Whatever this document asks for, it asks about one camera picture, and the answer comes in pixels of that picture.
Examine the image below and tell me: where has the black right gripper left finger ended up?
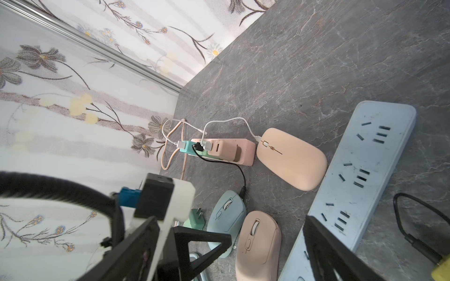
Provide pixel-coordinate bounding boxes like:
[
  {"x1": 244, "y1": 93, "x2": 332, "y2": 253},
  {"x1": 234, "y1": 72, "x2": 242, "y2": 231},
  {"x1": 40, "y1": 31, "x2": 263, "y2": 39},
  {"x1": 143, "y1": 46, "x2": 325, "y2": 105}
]
[{"x1": 156, "y1": 226, "x2": 232, "y2": 281}]

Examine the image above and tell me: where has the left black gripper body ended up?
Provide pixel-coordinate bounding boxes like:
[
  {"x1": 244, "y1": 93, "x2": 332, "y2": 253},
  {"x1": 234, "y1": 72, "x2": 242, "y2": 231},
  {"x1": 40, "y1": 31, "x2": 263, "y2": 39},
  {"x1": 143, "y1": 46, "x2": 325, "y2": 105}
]
[{"x1": 79, "y1": 217, "x2": 160, "y2": 281}]

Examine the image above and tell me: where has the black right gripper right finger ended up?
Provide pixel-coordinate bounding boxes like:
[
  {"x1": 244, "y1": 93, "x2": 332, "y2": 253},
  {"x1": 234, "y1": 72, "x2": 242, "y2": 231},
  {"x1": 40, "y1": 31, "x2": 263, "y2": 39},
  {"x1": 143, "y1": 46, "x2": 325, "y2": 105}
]
[{"x1": 303, "y1": 216, "x2": 384, "y2": 281}]

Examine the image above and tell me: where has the blue power strip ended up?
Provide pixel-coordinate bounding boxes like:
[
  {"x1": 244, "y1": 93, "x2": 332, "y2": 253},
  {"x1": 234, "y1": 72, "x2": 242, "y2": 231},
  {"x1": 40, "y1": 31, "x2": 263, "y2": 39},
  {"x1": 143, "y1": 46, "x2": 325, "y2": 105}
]
[{"x1": 277, "y1": 100, "x2": 417, "y2": 281}]

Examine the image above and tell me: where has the black USB cable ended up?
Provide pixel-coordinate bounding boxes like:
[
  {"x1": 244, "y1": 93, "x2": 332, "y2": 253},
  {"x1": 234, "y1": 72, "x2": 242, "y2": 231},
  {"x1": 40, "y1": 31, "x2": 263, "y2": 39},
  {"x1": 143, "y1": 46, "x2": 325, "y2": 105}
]
[{"x1": 393, "y1": 192, "x2": 450, "y2": 266}]

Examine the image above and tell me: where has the yellow charger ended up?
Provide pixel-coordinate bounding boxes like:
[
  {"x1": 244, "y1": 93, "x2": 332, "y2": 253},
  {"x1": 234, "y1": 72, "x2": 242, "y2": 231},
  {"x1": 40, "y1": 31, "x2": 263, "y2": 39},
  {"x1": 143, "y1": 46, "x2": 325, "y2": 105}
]
[{"x1": 431, "y1": 256, "x2": 450, "y2": 281}]

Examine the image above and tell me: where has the white USB cable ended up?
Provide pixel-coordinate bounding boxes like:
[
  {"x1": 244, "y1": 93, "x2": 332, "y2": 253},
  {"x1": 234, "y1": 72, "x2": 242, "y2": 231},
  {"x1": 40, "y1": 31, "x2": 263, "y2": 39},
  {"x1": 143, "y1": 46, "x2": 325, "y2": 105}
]
[{"x1": 161, "y1": 116, "x2": 263, "y2": 150}]

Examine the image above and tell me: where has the pink mouse near strip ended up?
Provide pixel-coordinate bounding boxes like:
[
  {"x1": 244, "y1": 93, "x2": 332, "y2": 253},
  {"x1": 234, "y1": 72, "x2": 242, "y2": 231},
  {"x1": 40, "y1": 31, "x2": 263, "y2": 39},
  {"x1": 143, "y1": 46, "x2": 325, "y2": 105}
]
[{"x1": 236, "y1": 211, "x2": 282, "y2": 281}]

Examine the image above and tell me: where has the blue mouse middle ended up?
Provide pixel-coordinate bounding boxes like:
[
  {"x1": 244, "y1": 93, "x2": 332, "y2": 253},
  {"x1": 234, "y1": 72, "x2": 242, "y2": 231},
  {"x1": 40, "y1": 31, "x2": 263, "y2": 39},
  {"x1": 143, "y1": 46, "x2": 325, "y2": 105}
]
[{"x1": 206, "y1": 190, "x2": 247, "y2": 258}]

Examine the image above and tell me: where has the pink mouse back right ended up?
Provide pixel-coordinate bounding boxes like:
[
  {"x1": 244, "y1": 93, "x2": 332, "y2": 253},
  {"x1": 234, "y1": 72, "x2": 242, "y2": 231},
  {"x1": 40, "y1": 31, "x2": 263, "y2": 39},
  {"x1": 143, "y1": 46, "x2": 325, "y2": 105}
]
[{"x1": 256, "y1": 128, "x2": 328, "y2": 191}]

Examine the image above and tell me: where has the light green loose charger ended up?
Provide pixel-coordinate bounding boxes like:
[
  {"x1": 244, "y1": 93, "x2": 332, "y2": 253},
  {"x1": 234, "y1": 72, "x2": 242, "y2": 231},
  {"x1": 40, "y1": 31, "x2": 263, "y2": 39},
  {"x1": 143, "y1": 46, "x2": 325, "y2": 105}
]
[{"x1": 183, "y1": 208, "x2": 206, "y2": 231}]

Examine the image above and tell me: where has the teal USB charger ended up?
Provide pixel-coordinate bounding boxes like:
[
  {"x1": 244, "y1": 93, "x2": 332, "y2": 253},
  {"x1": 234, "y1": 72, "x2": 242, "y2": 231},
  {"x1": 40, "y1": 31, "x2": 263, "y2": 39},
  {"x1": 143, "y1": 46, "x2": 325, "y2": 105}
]
[{"x1": 177, "y1": 140, "x2": 203, "y2": 156}]

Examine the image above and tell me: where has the pink power strip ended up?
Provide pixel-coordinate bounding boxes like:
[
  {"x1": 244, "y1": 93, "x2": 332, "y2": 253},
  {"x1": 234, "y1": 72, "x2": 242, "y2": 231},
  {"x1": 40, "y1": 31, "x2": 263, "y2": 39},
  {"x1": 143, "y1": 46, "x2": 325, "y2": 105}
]
[{"x1": 186, "y1": 139, "x2": 256, "y2": 166}]

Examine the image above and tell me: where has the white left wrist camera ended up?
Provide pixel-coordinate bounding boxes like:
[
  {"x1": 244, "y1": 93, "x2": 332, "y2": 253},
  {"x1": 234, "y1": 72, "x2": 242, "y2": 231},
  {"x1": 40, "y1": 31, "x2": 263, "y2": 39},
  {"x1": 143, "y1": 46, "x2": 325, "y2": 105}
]
[{"x1": 118, "y1": 173, "x2": 195, "y2": 281}]

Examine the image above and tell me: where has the pink power strip cable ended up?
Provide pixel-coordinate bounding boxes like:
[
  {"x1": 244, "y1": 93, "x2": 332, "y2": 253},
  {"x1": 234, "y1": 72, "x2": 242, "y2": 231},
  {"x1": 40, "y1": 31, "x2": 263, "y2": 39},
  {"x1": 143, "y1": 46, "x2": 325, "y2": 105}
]
[{"x1": 159, "y1": 118, "x2": 189, "y2": 180}]

